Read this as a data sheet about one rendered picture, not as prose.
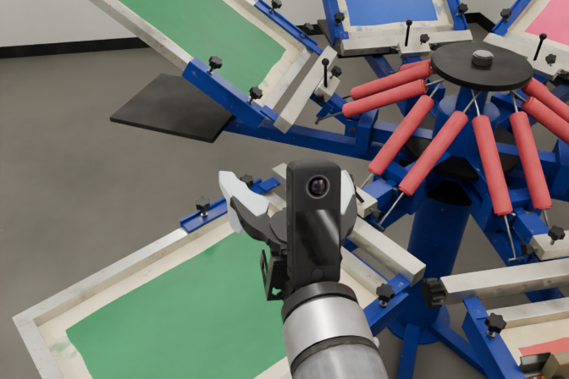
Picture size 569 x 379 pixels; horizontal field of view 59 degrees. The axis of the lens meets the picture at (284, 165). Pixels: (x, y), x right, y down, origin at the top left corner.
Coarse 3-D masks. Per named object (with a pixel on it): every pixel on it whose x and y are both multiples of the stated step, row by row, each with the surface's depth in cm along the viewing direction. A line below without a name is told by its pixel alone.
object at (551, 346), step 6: (546, 342) 122; (552, 342) 122; (558, 342) 122; (564, 342) 122; (522, 348) 121; (528, 348) 121; (534, 348) 121; (540, 348) 121; (546, 348) 121; (552, 348) 121; (558, 348) 121; (564, 348) 121; (522, 354) 119; (528, 354) 119; (540, 378) 115
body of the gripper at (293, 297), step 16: (272, 224) 50; (272, 240) 49; (272, 256) 50; (272, 272) 50; (272, 288) 51; (288, 288) 50; (304, 288) 44; (320, 288) 43; (336, 288) 44; (288, 304) 44
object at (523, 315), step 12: (552, 300) 127; (564, 300) 127; (504, 312) 125; (516, 312) 125; (528, 312) 125; (540, 312) 125; (552, 312) 125; (564, 312) 125; (516, 324) 125; (528, 324) 126
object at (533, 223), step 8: (520, 216) 144; (528, 216) 144; (536, 216) 144; (520, 224) 144; (528, 224) 142; (536, 224) 142; (544, 224) 142; (520, 232) 144; (528, 232) 140; (536, 232) 139; (544, 232) 139; (536, 256) 138; (568, 256) 132
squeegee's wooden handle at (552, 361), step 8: (560, 352) 109; (568, 352) 108; (552, 360) 108; (560, 360) 107; (568, 360) 107; (544, 368) 111; (552, 368) 109; (560, 368) 107; (568, 368) 108; (544, 376) 112; (552, 376) 109; (568, 376) 110
